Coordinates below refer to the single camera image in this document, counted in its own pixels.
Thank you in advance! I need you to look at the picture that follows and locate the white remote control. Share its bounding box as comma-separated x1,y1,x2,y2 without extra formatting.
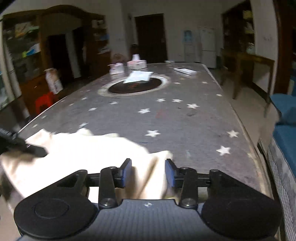
174,67,197,76

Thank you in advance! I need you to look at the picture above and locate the cream garment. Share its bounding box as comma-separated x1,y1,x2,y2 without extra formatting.
0,127,178,209

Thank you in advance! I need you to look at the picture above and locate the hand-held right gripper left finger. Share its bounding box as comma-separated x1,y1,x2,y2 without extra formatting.
57,158,133,208

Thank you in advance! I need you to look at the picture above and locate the pink white tissue box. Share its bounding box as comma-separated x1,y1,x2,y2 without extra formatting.
126,54,148,69

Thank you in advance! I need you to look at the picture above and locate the dark wooden door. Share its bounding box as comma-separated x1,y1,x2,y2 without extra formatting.
135,13,168,63

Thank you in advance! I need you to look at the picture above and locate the white paper tissue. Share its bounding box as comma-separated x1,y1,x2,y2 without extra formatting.
123,71,154,84

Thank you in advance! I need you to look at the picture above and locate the round built-in hotplate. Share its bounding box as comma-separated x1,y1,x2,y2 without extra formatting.
97,74,171,96

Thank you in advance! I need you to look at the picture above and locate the wooden door frame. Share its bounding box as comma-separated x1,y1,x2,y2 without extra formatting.
273,0,296,95

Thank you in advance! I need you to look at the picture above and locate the dark wooden shelf cabinet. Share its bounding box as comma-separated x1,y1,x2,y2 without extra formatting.
221,0,255,55

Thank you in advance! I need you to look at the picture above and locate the white fridge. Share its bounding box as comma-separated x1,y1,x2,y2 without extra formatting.
199,27,216,69

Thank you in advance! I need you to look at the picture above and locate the white water dispenser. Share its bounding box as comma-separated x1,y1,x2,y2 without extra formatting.
184,43,196,62

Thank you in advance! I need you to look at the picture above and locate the blue sofa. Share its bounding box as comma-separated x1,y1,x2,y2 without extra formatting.
268,93,296,241

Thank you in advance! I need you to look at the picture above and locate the pink floor fan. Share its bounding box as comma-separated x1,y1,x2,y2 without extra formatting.
110,53,125,64

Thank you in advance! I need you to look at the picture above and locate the red plastic stool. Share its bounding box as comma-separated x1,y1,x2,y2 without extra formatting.
35,91,59,115

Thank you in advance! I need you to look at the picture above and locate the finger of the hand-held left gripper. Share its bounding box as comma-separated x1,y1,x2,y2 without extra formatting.
14,138,48,158

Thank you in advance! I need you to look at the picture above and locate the wooden side table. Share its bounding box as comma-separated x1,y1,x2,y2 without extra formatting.
220,47,275,116

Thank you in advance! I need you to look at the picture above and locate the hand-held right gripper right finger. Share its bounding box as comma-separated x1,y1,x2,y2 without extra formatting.
165,158,241,208

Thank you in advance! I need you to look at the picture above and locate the white paper bag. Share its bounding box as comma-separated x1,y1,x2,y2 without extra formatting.
44,68,64,94

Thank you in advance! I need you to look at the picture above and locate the arched wooden wall cabinet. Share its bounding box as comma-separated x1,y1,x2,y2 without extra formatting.
0,5,111,116

